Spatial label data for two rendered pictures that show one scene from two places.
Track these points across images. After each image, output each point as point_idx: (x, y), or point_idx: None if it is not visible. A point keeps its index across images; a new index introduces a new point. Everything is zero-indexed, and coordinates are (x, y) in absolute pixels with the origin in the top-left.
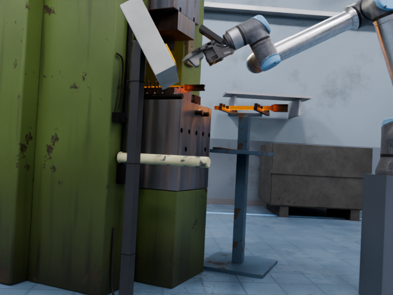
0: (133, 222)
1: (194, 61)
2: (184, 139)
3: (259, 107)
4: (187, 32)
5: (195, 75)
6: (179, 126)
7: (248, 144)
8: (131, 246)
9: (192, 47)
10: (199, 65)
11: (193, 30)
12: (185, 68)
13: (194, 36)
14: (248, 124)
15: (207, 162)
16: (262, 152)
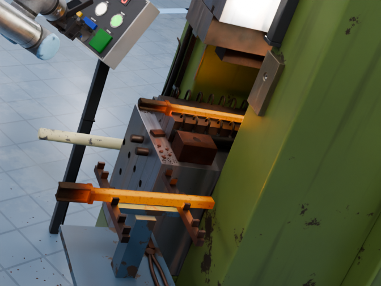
0: (68, 162)
1: (80, 33)
2: (122, 157)
3: (98, 175)
4: (196, 26)
5: (265, 139)
6: (125, 134)
7: (116, 260)
8: (63, 179)
9: (267, 77)
10: (284, 127)
11: (207, 26)
12: (252, 110)
13: (204, 37)
14: (127, 223)
15: (38, 131)
16: (64, 243)
